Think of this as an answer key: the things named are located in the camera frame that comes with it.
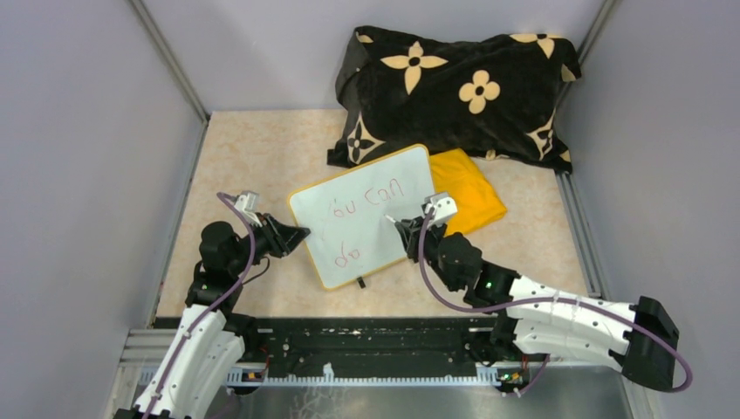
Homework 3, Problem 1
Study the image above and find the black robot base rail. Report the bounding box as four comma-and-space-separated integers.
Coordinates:
124, 314, 643, 389

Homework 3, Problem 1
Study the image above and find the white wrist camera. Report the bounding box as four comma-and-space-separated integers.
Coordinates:
234, 190, 262, 227
422, 192, 458, 226

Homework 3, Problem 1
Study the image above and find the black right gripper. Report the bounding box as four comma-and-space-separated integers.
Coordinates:
397, 216, 460, 292

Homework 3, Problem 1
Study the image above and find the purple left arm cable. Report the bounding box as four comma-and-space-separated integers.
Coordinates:
138, 191, 270, 419

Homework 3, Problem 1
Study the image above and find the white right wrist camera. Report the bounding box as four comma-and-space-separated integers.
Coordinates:
422, 192, 458, 226

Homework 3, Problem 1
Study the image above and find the black floral pillow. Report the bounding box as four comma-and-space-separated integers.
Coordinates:
326, 25, 581, 173

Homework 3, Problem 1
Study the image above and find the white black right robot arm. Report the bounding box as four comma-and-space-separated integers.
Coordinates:
394, 216, 694, 393

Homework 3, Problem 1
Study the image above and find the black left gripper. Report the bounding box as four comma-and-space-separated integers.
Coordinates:
229, 211, 311, 276

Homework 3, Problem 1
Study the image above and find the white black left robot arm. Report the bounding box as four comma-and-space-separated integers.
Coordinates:
114, 213, 311, 418

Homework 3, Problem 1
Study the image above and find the yellow framed whiteboard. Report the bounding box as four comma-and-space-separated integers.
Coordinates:
287, 145, 435, 290

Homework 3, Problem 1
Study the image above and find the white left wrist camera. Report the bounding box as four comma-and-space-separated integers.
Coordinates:
234, 190, 262, 227

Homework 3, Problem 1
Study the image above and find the yellow zippered fabric pouch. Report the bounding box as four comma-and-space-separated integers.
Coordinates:
429, 149, 507, 236

